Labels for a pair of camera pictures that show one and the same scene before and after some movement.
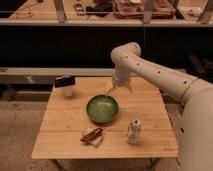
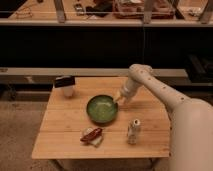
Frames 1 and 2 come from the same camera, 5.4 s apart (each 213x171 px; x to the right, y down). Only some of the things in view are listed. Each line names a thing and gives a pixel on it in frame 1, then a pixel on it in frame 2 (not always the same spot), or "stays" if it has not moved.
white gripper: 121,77 → 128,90
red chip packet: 92,134 stays
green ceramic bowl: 102,109 stays
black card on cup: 63,81 stays
